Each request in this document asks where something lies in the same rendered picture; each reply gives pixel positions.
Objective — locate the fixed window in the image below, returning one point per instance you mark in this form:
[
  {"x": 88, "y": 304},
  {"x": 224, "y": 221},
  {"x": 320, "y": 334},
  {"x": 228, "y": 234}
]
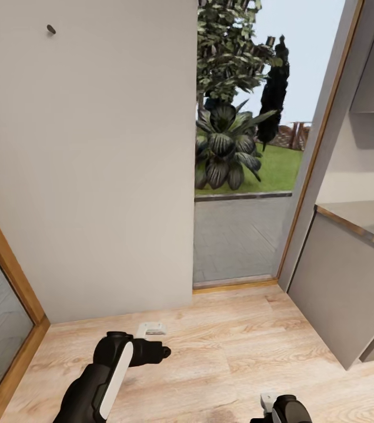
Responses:
[{"x": 267, "y": 76}]

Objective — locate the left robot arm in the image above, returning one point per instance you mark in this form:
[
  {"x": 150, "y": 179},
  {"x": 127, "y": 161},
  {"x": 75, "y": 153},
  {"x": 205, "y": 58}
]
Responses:
[{"x": 90, "y": 398}]

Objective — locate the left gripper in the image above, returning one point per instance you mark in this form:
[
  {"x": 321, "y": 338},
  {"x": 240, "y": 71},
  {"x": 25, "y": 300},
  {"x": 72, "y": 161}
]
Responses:
[{"x": 152, "y": 352}]

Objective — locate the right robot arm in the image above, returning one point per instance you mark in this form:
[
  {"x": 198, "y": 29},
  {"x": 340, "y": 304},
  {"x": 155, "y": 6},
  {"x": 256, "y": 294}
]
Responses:
[{"x": 282, "y": 408}]

